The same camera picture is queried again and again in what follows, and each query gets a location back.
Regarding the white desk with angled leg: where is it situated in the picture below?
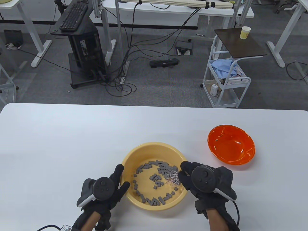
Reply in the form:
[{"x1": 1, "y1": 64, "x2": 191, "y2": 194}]
[{"x1": 266, "y1": 0, "x2": 308, "y2": 68}]

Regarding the office chair base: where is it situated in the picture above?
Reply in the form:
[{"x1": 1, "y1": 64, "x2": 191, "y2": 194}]
[{"x1": 274, "y1": 0, "x2": 299, "y2": 14}]

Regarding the black floor socket box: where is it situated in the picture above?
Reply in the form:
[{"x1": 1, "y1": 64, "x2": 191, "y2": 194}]
[{"x1": 175, "y1": 40, "x2": 194, "y2": 56}]

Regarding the blue cloth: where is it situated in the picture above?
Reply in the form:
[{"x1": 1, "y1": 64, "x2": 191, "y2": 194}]
[{"x1": 210, "y1": 59, "x2": 237, "y2": 78}]

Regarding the long white desk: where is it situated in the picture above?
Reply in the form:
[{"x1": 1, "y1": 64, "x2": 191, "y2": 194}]
[{"x1": 100, "y1": 5, "x2": 255, "y2": 66}]

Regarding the black computer stand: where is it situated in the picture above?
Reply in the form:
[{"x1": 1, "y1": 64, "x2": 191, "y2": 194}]
[{"x1": 50, "y1": 0, "x2": 108, "y2": 89}]

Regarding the orange plastic bowl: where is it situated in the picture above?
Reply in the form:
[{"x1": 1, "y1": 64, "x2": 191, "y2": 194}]
[{"x1": 208, "y1": 125, "x2": 255, "y2": 165}]

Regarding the white metal rack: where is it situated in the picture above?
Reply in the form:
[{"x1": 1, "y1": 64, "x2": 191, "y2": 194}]
[{"x1": 0, "y1": 64, "x2": 17, "y2": 106}]

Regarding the black keyboard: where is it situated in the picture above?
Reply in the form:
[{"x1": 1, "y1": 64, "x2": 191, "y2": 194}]
[{"x1": 59, "y1": 2, "x2": 89, "y2": 32}]

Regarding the person's right forearm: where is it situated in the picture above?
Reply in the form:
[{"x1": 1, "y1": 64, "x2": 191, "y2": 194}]
[{"x1": 207, "y1": 207, "x2": 241, "y2": 231}]

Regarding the black glove cable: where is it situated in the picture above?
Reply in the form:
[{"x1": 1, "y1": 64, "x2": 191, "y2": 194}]
[{"x1": 36, "y1": 224, "x2": 63, "y2": 231}]

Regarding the person's left hand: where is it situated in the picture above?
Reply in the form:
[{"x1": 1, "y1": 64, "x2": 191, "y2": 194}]
[{"x1": 81, "y1": 164, "x2": 130, "y2": 214}]

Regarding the pile of grey toy blocks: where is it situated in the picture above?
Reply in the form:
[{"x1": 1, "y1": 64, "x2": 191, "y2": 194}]
[{"x1": 132, "y1": 159, "x2": 180, "y2": 206}]

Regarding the tangle of black cables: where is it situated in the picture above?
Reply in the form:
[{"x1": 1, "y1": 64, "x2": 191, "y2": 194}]
[{"x1": 105, "y1": 0, "x2": 205, "y2": 97}]

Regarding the black power strip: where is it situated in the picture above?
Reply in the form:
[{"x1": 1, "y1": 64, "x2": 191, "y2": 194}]
[{"x1": 149, "y1": 58, "x2": 180, "y2": 68}]

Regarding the black hand controller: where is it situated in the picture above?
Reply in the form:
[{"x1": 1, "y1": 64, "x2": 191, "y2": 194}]
[
  {"x1": 191, "y1": 166, "x2": 238, "y2": 202},
  {"x1": 77, "y1": 177, "x2": 115, "y2": 208}
]

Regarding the yellow plastic basin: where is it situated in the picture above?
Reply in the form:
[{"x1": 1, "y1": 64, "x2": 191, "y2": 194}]
[{"x1": 121, "y1": 142, "x2": 190, "y2": 211}]

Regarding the person's left forearm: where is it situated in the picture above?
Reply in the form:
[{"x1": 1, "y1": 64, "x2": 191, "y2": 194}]
[{"x1": 72, "y1": 208, "x2": 112, "y2": 231}]

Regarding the whisk with wooden handle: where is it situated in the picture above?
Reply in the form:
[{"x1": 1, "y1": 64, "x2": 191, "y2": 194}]
[{"x1": 164, "y1": 169, "x2": 181, "y2": 187}]

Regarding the black box under desk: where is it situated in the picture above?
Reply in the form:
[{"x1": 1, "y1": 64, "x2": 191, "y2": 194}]
[{"x1": 4, "y1": 30, "x2": 23, "y2": 47}]

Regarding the yellow paper cup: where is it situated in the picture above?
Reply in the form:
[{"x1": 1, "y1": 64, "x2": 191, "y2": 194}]
[{"x1": 240, "y1": 26, "x2": 251, "y2": 39}]

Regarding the dark brown side table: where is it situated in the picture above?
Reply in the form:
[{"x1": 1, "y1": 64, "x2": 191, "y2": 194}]
[{"x1": 214, "y1": 27, "x2": 267, "y2": 59}]

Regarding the person's right hand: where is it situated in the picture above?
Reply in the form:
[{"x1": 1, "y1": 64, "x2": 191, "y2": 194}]
[{"x1": 178, "y1": 161, "x2": 237, "y2": 219}]

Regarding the white rolling cart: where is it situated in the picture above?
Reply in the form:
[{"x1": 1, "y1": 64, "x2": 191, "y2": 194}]
[{"x1": 200, "y1": 35, "x2": 251, "y2": 109}]

